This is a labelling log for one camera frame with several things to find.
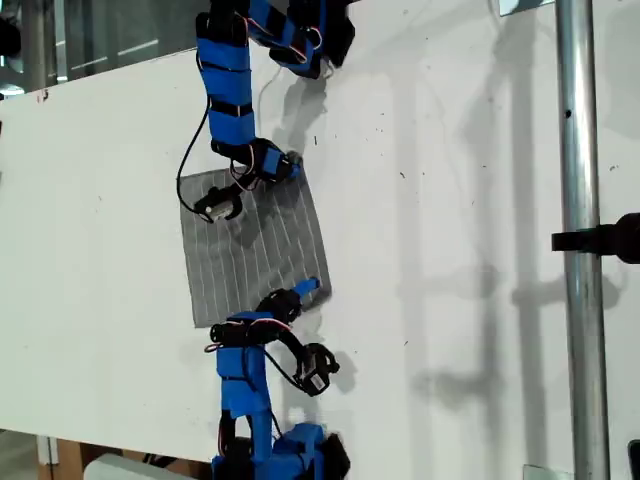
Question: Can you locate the steel post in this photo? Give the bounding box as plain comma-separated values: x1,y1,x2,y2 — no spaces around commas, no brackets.
553,0,612,480

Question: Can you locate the black camera stalk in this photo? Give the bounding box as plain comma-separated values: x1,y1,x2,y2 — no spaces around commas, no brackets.
277,329,310,364
219,177,254,201

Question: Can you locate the white plastic container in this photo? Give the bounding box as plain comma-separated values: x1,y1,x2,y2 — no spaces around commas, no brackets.
83,453,194,480

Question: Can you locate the black camera cable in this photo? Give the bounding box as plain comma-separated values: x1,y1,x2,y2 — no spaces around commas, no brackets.
262,347,304,390
175,94,211,216

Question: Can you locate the black round object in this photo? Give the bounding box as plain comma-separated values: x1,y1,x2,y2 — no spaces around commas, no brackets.
0,17,22,57

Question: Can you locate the wooden table leg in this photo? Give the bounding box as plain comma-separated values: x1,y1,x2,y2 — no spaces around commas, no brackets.
52,438,85,480

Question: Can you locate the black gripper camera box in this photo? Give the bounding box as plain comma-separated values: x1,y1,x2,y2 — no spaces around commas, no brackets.
192,185,246,226
294,342,342,399

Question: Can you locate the grey white-striped towel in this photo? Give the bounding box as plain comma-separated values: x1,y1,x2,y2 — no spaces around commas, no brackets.
175,167,334,330

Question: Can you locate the black clamp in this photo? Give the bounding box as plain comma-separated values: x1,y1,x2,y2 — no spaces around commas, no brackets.
551,212,640,265

